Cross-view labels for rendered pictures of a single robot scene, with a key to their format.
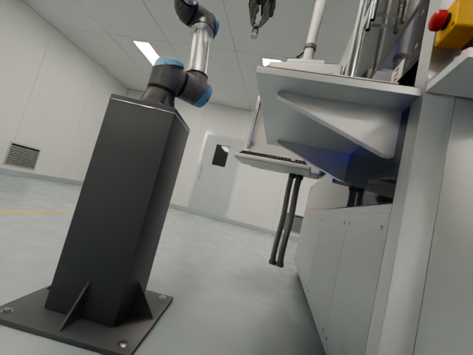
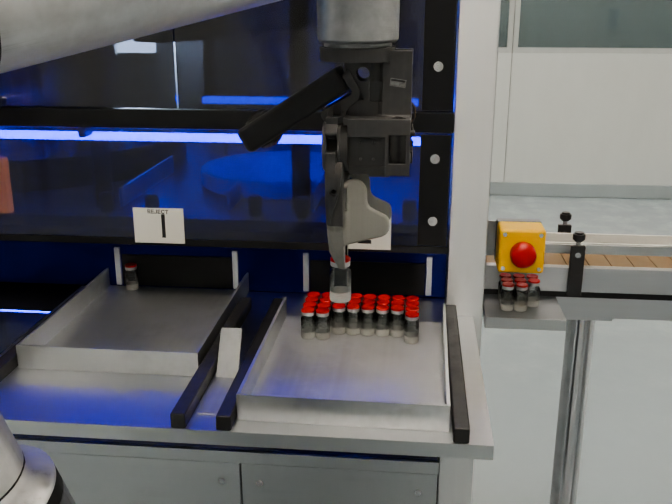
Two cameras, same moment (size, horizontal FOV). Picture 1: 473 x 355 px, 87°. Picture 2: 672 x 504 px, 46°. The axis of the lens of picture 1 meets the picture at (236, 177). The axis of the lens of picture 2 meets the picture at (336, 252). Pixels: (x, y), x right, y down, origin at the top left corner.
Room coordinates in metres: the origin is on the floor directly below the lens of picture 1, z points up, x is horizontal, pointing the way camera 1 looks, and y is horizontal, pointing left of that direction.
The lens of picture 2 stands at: (0.89, 0.82, 1.38)
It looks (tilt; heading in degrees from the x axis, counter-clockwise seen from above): 18 degrees down; 265
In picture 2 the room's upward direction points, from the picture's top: straight up
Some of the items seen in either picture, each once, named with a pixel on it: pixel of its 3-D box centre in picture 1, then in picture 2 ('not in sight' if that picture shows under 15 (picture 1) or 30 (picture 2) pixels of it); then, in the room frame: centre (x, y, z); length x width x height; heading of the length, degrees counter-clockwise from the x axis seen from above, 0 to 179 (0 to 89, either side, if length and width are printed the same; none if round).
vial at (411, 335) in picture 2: not in sight; (411, 327); (0.67, -0.28, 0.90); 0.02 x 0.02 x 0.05
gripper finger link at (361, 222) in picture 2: (252, 10); (359, 226); (0.80, 0.09, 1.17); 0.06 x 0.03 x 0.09; 169
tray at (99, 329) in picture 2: not in sight; (146, 315); (1.08, -0.38, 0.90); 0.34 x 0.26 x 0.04; 79
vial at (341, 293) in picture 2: (255, 32); (340, 280); (0.82, 0.06, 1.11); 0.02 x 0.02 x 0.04
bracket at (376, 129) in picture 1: (331, 123); not in sight; (0.69, -0.23, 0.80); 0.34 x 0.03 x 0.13; 79
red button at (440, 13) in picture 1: (440, 20); (522, 254); (0.49, -0.34, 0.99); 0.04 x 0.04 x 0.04; 79
